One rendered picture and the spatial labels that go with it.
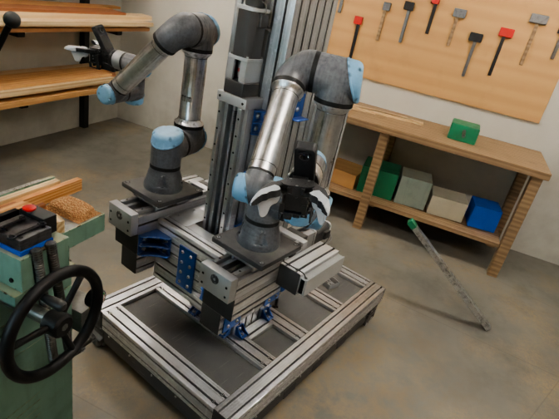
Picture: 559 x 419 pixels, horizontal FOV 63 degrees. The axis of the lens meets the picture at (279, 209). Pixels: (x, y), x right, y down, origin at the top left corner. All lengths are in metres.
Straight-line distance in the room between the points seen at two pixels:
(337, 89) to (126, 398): 1.48
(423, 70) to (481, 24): 0.50
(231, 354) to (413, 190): 2.21
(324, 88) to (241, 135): 0.40
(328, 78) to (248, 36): 0.35
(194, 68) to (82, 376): 1.34
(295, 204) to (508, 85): 3.16
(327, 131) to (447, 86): 2.69
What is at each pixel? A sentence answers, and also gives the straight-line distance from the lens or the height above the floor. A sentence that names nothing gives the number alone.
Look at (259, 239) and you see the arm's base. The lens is 1.50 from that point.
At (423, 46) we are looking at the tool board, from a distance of 3.98.
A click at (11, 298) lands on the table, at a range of 1.22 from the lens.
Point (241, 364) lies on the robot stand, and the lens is 1.99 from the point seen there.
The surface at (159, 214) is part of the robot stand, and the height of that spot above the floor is 0.74.
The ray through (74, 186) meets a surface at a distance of 1.59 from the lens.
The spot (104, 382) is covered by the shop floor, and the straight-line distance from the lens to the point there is 2.18.
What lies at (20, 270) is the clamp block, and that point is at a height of 0.93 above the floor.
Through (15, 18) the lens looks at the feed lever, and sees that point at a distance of 1.22.
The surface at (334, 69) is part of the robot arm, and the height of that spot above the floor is 1.43.
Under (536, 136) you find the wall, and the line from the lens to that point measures 4.09.
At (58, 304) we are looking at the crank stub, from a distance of 1.09.
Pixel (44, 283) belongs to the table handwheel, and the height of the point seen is 0.95.
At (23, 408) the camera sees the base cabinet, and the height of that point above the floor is 0.38.
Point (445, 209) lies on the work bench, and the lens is 3.76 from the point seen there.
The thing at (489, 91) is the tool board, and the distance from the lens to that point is 3.99.
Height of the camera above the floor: 1.61
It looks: 26 degrees down
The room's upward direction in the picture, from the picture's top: 12 degrees clockwise
